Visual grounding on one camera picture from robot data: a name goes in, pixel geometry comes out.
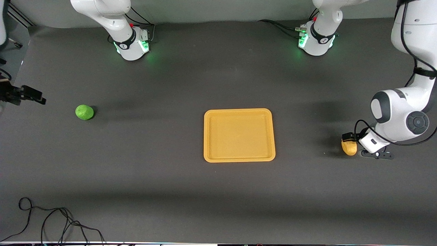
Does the aluminium frame rail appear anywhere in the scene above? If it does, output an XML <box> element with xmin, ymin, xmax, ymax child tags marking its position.
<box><xmin>7</xmin><ymin>3</ymin><xmax>35</xmax><ymax>28</ymax></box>

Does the green ball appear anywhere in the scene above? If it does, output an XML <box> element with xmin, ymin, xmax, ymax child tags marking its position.
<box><xmin>75</xmin><ymin>105</ymin><xmax>94</xmax><ymax>120</ymax></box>

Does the yellow potato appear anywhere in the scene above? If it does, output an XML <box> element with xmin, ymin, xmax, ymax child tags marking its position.
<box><xmin>341</xmin><ymin>139</ymin><xmax>358</xmax><ymax>156</ymax></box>

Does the orange rectangular tray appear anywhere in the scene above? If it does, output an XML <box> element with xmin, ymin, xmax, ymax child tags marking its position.
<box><xmin>204</xmin><ymin>108</ymin><xmax>276</xmax><ymax>163</ymax></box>

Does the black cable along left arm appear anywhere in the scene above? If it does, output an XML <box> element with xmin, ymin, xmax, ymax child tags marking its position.
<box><xmin>354</xmin><ymin>0</ymin><xmax>437</xmax><ymax>147</ymax></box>

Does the thin black loose cable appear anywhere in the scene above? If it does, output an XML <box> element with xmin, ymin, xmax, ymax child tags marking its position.
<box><xmin>0</xmin><ymin>197</ymin><xmax>105</xmax><ymax>245</ymax></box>

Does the black left arm base cable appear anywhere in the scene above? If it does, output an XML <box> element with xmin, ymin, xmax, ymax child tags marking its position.
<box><xmin>258</xmin><ymin>8</ymin><xmax>320</xmax><ymax>39</ymax></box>

